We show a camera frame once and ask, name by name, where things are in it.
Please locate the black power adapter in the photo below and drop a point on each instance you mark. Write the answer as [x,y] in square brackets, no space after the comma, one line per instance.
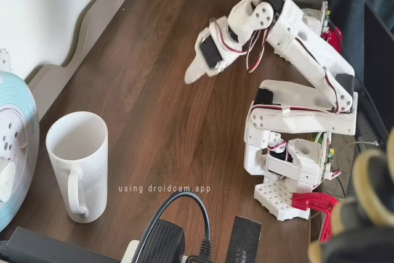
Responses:
[163,241]

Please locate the white ceramic mug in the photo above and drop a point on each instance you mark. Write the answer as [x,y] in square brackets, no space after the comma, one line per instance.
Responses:
[89,167]

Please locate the green controller board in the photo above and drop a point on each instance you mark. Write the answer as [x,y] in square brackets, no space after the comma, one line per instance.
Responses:
[327,158]
[326,16]

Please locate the black yellow flexible tripod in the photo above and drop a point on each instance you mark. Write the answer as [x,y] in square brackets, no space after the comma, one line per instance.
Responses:
[369,183]

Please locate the red plastic clamp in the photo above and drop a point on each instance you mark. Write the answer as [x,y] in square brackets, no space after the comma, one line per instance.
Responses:
[335,36]
[317,203]

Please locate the black foam block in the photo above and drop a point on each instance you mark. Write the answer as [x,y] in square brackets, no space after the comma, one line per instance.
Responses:
[244,232]

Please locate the beige desk edge rail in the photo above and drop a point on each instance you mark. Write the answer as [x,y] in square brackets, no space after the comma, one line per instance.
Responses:
[89,19]

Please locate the white power strip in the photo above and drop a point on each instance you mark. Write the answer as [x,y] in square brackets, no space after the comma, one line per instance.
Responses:
[130,252]

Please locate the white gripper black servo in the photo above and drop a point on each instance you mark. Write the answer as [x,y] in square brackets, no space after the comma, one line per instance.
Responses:
[209,54]

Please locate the black monitor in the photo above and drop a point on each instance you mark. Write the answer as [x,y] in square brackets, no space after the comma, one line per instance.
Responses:
[381,75]

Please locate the white 3D-printed follower robot arm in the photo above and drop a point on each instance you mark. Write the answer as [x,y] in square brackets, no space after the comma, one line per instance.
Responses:
[307,50]

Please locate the person in jeans white shirt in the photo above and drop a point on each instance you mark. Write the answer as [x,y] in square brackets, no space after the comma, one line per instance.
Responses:
[354,13]

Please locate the black flat box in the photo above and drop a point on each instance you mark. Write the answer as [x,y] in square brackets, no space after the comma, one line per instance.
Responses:
[46,247]

